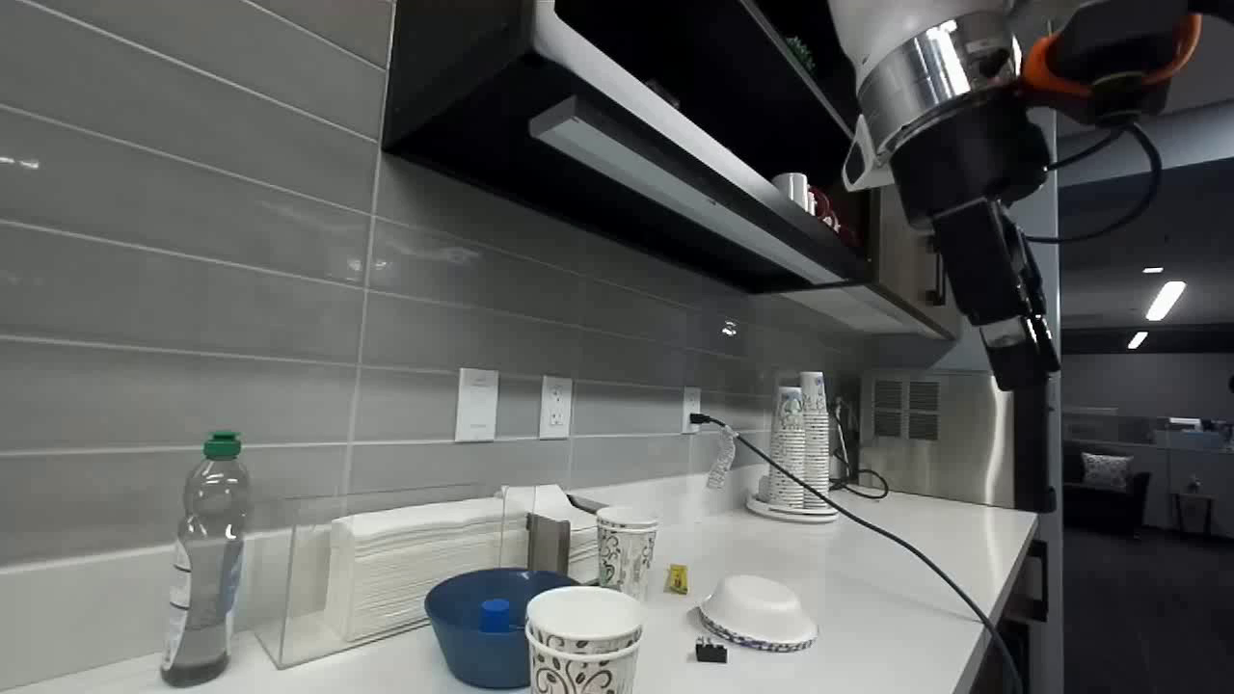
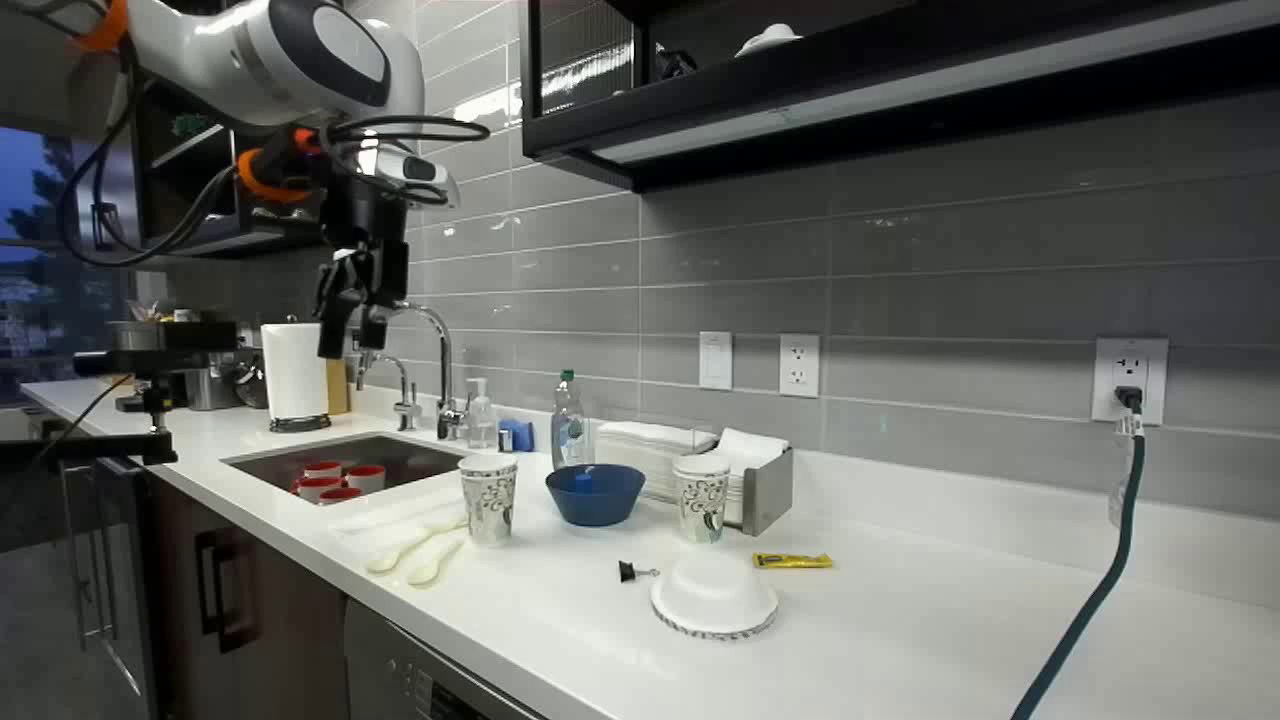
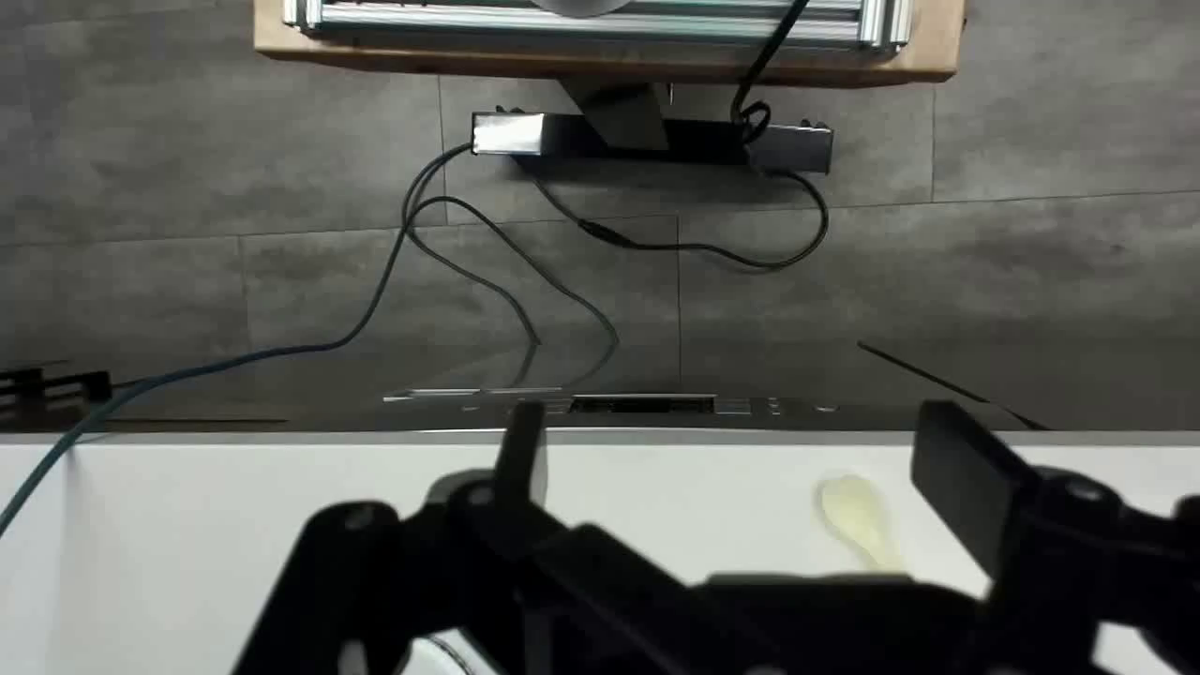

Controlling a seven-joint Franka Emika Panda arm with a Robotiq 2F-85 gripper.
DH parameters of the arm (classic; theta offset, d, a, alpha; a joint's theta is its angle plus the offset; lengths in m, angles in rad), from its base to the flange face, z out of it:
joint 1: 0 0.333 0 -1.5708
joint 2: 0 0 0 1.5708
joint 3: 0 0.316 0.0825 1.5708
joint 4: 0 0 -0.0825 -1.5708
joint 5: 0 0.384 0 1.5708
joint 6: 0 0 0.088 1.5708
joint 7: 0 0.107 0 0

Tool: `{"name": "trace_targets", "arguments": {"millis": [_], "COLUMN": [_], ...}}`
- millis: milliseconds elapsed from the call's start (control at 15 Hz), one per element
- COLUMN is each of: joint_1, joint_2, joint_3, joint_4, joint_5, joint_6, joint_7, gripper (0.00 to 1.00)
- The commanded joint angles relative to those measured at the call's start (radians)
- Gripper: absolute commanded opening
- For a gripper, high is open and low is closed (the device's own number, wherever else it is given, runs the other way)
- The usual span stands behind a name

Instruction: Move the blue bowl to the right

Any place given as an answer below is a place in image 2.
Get white upside-down bowl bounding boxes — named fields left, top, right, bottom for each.
left=648, top=557, right=782, bottom=642

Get white wall outlet middle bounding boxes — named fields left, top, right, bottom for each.
left=782, top=338, right=821, bottom=396

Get steel dishwasher front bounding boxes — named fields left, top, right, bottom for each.
left=344, top=599, right=541, bottom=720

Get white wall outlet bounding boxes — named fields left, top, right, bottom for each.
left=1093, top=342, right=1167, bottom=423
left=782, top=338, right=821, bottom=396

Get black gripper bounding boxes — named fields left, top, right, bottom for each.
left=317, top=176, right=410, bottom=382

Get white light switch plate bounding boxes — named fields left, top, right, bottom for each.
left=702, top=332, right=732, bottom=389

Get clear plastic water bottle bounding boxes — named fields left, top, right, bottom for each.
left=552, top=370, right=588, bottom=468

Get black camera stand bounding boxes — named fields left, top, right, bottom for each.
left=38, top=312, right=245, bottom=471

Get clear soap dispenser bottle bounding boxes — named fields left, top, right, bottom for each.
left=466, top=377, right=500, bottom=448

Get steel napkin dispenser box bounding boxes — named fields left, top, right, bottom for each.
left=597, top=422, right=791, bottom=536

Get blue sponge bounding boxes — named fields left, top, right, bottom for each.
left=500, top=418, right=538, bottom=453

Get patterned paper cup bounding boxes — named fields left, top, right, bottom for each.
left=673, top=456, right=728, bottom=545
left=460, top=453, right=516, bottom=545

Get steel sink basin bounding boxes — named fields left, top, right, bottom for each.
left=233, top=437, right=460, bottom=495

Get chrome kitchen faucet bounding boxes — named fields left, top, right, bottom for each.
left=350, top=299, right=467, bottom=445

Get dark green power cable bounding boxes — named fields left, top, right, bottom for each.
left=1010, top=386, right=1154, bottom=720

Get black binder clip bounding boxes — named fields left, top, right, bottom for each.
left=616, top=560, right=662, bottom=584

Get black open wall shelf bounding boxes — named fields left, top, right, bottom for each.
left=134, top=86, right=317, bottom=257

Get red bowls in sink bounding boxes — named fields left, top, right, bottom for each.
left=294, top=459, right=390, bottom=503

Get right patterned paper cup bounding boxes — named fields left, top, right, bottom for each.
left=673, top=456, right=728, bottom=545

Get left patterned paper cup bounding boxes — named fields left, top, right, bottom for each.
left=460, top=453, right=516, bottom=545

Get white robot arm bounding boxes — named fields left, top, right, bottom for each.
left=82, top=0, right=490, bottom=361

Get wooden lower cabinet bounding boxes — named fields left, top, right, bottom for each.
left=139, top=481, right=350, bottom=720

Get paper towel roll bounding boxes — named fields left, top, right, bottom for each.
left=260, top=324, right=329, bottom=433

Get black upper shelf cabinet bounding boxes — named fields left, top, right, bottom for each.
left=520, top=0, right=1280, bottom=191

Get blue bowl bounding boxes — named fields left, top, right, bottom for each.
left=546, top=464, right=645, bottom=530

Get yellow packet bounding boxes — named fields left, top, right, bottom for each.
left=752, top=551, right=837, bottom=571

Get white wall outlet right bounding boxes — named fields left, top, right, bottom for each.
left=1093, top=342, right=1167, bottom=423

